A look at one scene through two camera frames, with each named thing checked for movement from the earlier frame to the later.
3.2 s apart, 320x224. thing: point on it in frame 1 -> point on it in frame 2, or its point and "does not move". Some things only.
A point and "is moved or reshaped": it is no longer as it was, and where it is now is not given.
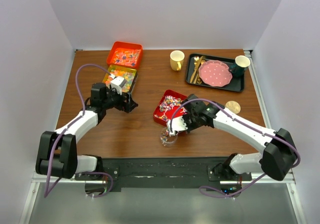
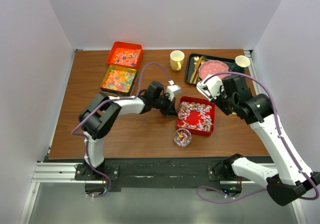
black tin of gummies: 129,74 does not move
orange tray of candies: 125,53 does not move
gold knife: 194,72 does not move
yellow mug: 176,59 does not move
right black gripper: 189,127 -> 226,111
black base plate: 164,173 does not move
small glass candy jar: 166,139 -> 182,137
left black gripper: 127,106 -> 170,110
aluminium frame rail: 291,180 does not move
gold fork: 196,58 does not move
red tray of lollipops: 170,101 is moved or reshaped
